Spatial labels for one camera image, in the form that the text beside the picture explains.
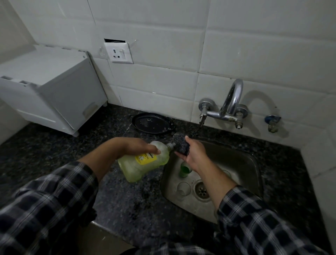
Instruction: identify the person's right hand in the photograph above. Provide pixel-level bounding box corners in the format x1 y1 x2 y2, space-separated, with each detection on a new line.
176 136 208 174

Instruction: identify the person's left hand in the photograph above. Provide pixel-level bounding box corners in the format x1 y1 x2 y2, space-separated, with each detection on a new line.
112 137 161 159

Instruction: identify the dark grey scrubber sponge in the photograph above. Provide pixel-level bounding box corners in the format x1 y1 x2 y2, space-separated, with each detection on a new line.
172 132 191 156

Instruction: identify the yellow dish soap bottle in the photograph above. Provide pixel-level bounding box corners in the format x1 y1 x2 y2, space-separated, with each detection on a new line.
117 141 177 183

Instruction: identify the person's left forearm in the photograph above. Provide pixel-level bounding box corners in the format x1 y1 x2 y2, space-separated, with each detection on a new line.
0 147 119 255

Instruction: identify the person's right forearm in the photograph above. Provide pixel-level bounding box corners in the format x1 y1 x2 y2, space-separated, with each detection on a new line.
195 162 329 255

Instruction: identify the round black plate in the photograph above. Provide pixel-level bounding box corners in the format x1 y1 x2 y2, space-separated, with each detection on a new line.
131 112 176 135

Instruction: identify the green plastic cup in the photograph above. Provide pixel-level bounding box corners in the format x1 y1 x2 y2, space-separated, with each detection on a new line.
179 161 194 178

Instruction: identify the clear drinking glass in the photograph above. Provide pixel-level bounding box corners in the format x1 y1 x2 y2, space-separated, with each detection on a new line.
176 181 192 198

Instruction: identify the round steel sink drain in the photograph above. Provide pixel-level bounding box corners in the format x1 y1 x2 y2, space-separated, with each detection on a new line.
193 179 212 202

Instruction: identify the steel kitchen sink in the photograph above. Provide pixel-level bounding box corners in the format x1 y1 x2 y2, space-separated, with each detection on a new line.
160 139 264 225

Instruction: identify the chrome wall faucet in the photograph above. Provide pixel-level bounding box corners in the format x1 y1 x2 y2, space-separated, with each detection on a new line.
198 79 250 130

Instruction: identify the small blue-handled wall valve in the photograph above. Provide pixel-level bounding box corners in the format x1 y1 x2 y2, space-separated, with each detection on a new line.
264 114 282 133

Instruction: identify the white wall socket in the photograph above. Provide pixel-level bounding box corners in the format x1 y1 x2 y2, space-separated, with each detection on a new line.
103 41 134 64

